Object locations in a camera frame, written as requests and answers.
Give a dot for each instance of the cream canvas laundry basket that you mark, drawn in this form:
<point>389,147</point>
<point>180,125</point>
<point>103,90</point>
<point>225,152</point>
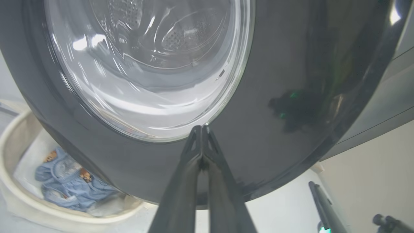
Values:
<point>19,136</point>

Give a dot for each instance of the dark round washing machine door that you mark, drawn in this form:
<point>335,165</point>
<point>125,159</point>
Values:
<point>275,58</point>

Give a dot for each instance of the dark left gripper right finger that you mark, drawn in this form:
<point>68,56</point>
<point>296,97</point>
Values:
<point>226,207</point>

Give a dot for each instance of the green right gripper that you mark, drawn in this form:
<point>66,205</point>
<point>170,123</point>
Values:
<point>324,229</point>

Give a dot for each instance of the white basket bottom liner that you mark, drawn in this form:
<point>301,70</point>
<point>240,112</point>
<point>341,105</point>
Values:
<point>27,168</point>

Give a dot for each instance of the blue cartoon print garment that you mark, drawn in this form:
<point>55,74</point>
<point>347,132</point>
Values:
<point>71,187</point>

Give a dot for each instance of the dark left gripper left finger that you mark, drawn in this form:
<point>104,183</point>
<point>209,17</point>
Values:
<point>179,200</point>

